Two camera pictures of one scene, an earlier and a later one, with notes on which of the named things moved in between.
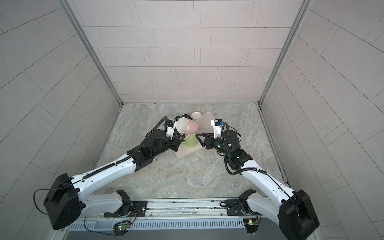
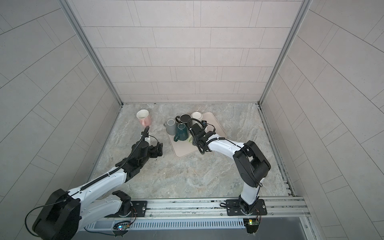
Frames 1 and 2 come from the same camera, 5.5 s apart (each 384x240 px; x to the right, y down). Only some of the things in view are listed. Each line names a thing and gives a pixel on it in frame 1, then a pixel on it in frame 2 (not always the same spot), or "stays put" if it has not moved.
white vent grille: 161,224 stays put
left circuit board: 121,228 stays put
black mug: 186,115 stays put
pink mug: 187,126 → 144,117
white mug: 196,116 stays put
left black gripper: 175,143 → 156,154
